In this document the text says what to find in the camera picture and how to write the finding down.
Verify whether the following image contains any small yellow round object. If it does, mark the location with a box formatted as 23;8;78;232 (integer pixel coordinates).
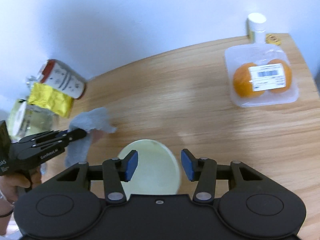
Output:
266;34;281;46

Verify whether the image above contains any clear plastic fruit tray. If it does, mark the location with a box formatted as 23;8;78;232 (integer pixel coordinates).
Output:
225;43;299;108

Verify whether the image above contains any clear glass jar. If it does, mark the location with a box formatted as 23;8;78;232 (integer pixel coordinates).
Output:
6;99;59;142

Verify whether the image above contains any white red lidded tumbler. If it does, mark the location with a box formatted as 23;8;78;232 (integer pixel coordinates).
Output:
37;59;86;99

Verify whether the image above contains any small white capped bottle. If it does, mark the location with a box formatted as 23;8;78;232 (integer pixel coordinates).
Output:
247;12;267;44

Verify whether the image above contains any person's left hand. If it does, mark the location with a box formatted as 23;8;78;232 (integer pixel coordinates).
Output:
1;167;42;207

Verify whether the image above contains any grey pink cleaning cloth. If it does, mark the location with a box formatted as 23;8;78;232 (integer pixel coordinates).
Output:
65;107;117;167

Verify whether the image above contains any pale green bowl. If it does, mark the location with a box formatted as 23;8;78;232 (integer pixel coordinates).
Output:
118;139;181;198

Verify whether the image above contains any orange mandarin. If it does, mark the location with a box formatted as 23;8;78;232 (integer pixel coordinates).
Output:
233;62;264;98
268;59;292;94

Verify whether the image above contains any yellow crumpled paper bag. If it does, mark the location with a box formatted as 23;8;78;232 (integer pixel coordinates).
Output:
27;82;74;118

